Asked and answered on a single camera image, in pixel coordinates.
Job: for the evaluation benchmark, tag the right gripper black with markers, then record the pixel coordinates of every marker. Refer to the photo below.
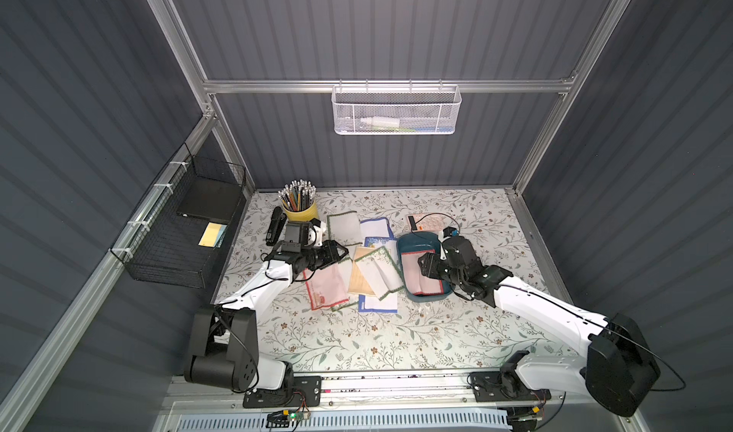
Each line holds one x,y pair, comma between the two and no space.
437,268

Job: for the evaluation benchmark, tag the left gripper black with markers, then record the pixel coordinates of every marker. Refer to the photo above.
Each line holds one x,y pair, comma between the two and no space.
325,253

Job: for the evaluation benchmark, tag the red bordered stationery paper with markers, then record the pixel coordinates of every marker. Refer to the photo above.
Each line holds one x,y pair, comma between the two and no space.
325,288

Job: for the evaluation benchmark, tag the beige ornate stationery paper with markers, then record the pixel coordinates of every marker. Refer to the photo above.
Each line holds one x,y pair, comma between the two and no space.
357,282

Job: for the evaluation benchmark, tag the blue bordered stationery paper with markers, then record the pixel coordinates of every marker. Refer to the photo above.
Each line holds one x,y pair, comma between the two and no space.
376,227

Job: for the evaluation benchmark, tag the blue floral paper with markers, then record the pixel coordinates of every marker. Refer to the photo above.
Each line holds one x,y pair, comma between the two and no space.
371,304
377,242

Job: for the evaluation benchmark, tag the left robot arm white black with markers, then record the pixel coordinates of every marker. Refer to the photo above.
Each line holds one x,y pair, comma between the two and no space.
223,349

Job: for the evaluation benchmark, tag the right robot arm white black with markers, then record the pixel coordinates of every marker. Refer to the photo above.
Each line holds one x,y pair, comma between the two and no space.
612,364

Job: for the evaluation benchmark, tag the black stapler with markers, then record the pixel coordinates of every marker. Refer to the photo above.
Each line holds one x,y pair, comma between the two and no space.
276,225

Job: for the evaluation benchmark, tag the yellow pencil cup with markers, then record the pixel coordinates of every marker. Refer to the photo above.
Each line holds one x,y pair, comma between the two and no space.
304,216

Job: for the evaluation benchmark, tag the pink calculator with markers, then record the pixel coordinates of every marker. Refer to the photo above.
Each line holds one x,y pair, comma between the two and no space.
427,222

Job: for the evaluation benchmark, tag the bundle of pencils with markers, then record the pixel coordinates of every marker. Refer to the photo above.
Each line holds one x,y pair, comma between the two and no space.
297,196

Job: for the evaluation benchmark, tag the yellow sticky note pad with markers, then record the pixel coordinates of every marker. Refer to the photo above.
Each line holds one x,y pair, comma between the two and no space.
213,234

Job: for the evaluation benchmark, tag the black notebook in basket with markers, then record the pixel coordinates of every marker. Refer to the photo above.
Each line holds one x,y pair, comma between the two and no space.
212,200

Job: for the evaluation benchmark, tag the white bottle in basket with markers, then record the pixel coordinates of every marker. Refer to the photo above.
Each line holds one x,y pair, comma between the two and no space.
380,123

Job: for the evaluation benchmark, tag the small green circuit board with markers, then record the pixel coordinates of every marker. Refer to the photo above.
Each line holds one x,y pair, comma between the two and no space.
286,418

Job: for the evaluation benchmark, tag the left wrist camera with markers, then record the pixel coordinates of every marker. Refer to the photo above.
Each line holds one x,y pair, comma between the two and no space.
315,236

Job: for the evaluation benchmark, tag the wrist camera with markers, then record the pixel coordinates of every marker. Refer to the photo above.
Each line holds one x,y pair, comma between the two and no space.
448,233
315,236

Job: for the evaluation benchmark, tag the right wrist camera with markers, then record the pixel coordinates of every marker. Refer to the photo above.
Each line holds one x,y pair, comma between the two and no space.
448,233

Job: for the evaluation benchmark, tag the black wire wall basket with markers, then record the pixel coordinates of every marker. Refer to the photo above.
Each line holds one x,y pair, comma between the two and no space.
164,246

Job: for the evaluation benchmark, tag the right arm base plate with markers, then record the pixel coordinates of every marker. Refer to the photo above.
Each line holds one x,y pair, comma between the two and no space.
500,386

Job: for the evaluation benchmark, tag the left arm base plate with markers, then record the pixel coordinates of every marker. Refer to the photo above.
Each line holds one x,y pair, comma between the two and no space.
294,391

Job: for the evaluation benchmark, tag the white wire mesh basket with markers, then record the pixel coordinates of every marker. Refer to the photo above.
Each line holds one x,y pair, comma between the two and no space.
431,109

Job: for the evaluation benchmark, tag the white perforated cable tray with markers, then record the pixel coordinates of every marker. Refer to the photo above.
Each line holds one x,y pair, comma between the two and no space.
430,419

